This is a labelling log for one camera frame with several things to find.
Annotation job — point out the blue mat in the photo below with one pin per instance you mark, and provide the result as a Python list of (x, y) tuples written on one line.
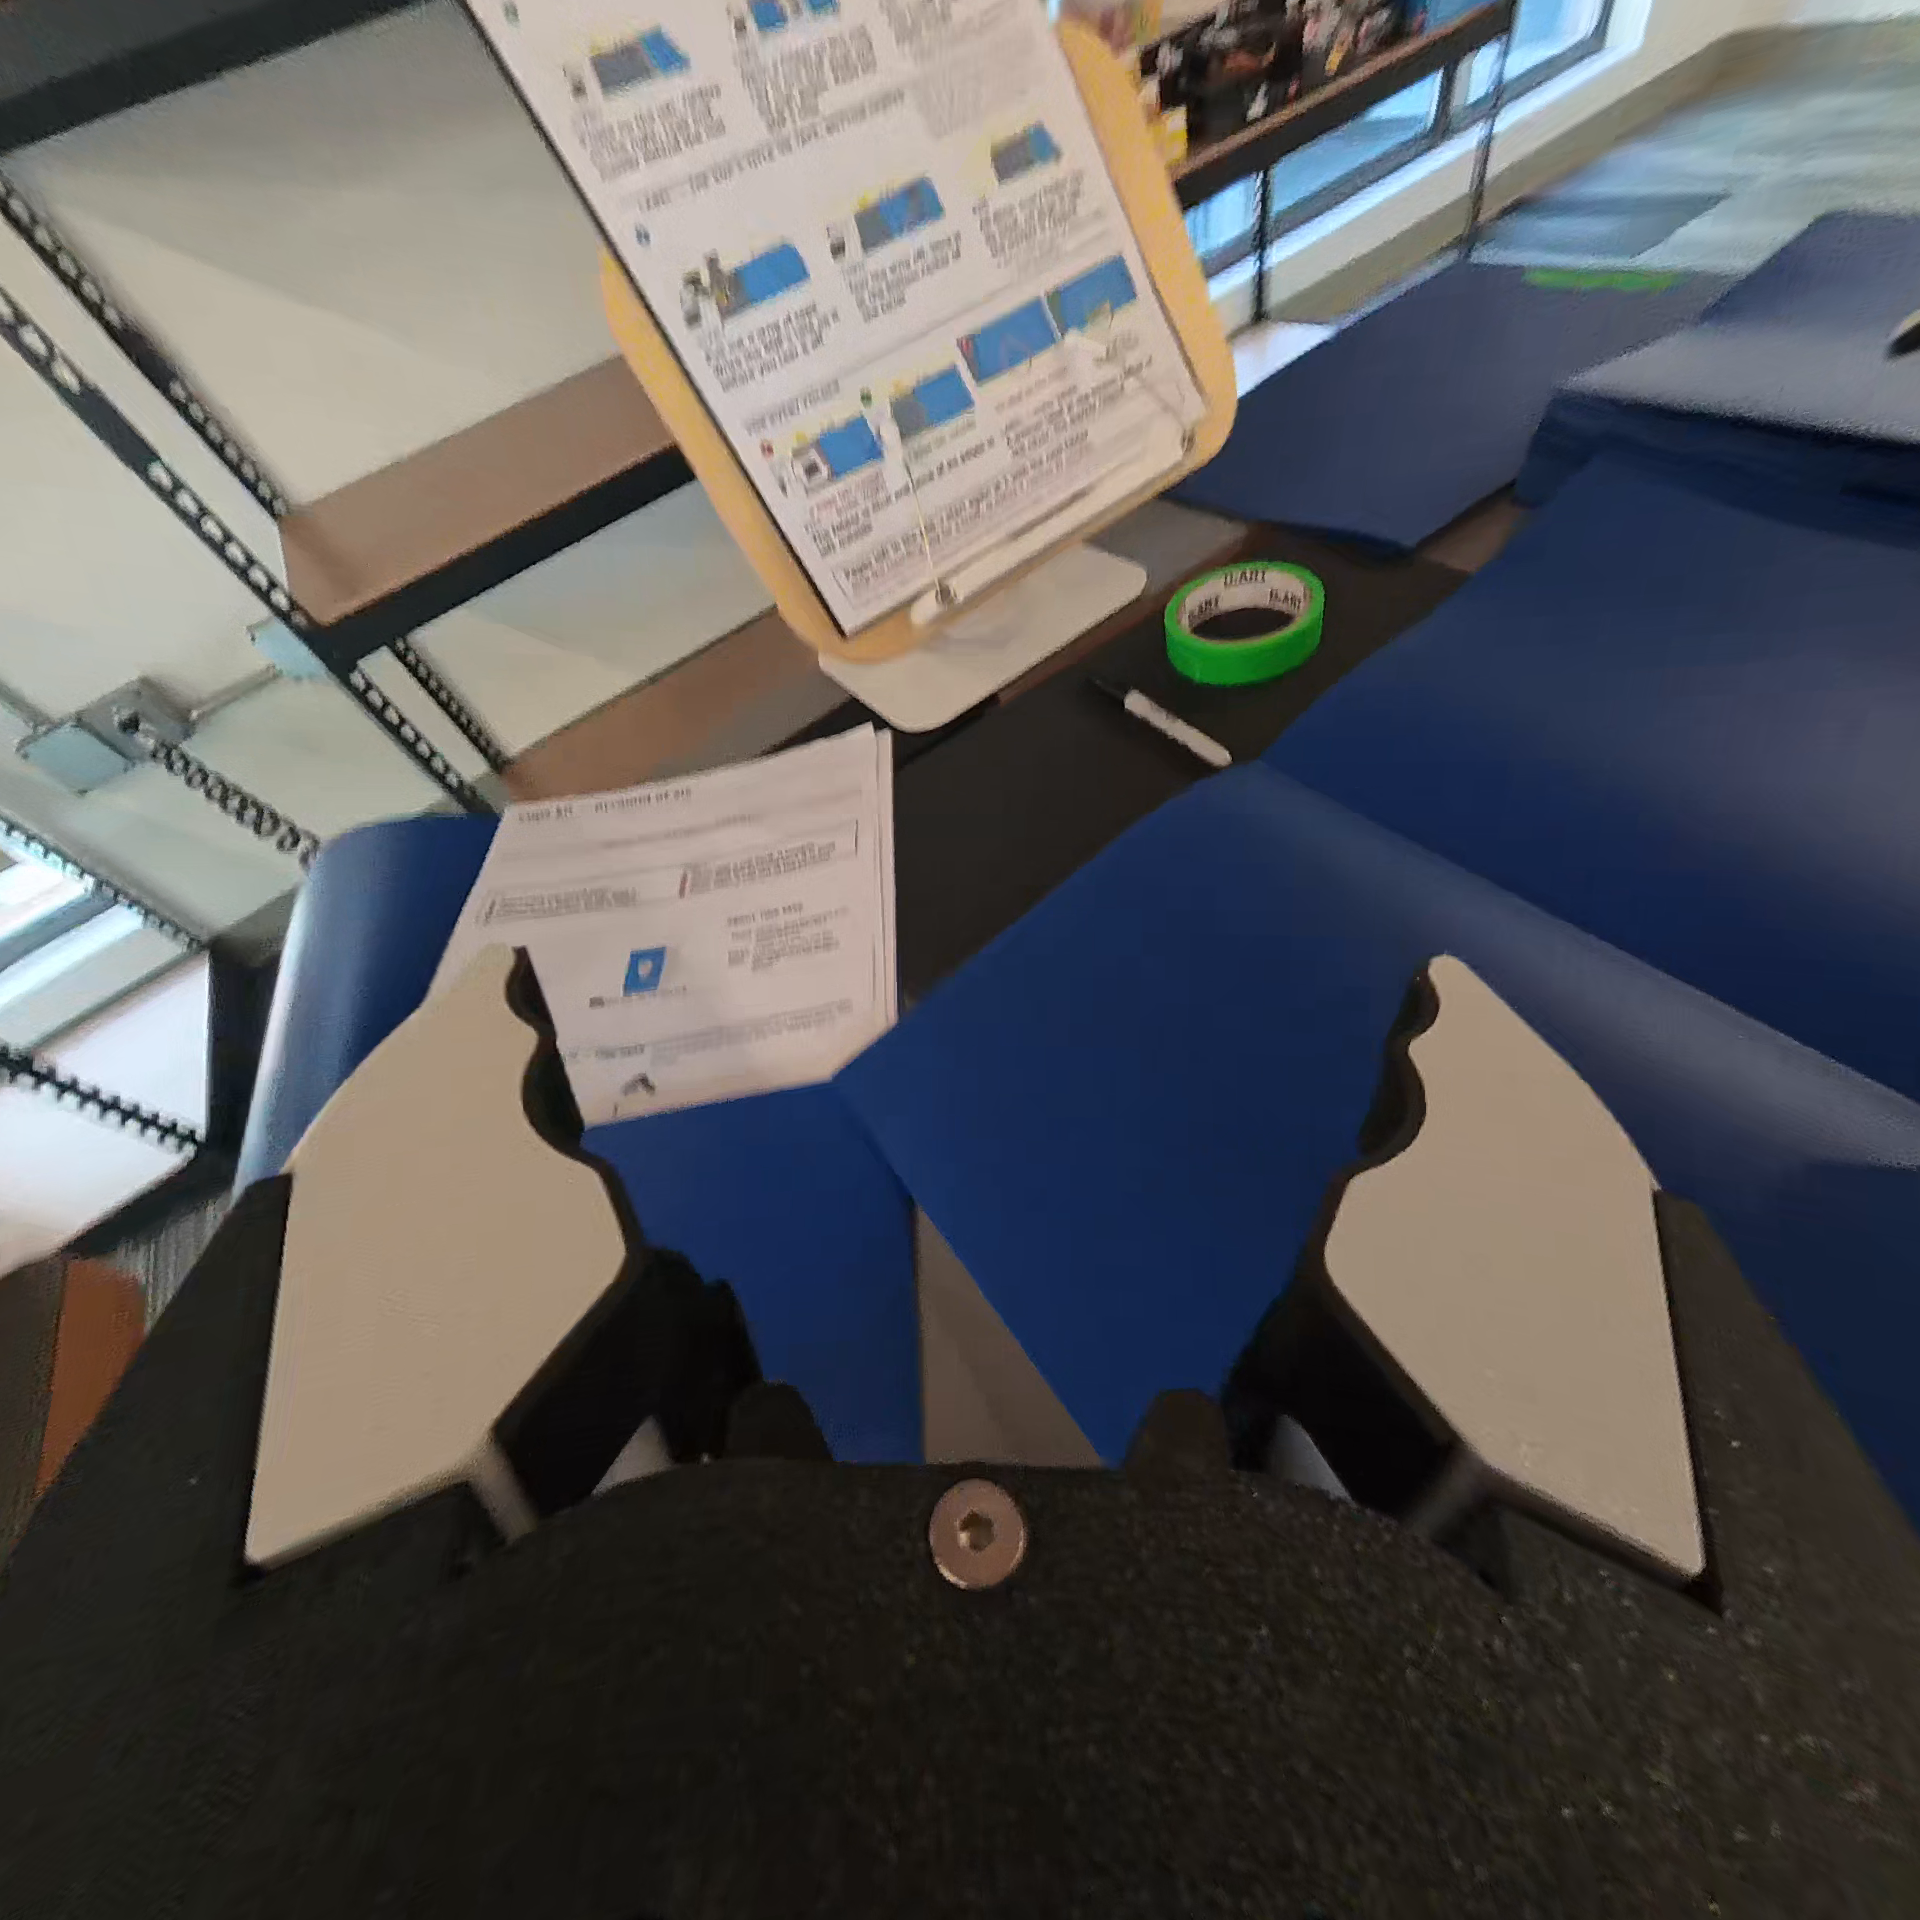
[(1651, 675), (1395, 421), (750, 1245), (1200, 1051)]

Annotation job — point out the green tape strip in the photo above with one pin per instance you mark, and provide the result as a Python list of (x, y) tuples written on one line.
[(1599, 278)]

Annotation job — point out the white marker pen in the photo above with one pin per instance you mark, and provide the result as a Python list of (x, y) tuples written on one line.
[(1178, 734)]

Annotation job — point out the printed white paper sheet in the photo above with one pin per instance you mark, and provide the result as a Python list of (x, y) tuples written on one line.
[(721, 901)]

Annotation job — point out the stack of blue mats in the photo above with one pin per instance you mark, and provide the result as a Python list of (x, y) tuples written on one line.
[(1770, 390)]

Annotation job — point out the grey electrical junction box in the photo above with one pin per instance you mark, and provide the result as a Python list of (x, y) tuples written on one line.
[(90, 739)]

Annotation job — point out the wooden document stand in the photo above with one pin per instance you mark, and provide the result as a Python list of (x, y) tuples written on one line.
[(1170, 270)]

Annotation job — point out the printed instruction sheet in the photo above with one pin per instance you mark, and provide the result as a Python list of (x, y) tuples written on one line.
[(840, 301)]

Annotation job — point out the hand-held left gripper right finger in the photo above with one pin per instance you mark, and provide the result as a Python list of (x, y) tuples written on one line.
[(1517, 1277)]

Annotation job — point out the green tape roll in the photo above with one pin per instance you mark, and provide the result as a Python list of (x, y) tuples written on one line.
[(1245, 669)]

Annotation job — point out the black metal shelf rack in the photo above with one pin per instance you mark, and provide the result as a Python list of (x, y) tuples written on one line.
[(182, 494)]

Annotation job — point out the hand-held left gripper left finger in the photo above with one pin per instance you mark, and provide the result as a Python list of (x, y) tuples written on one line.
[(435, 1245)]

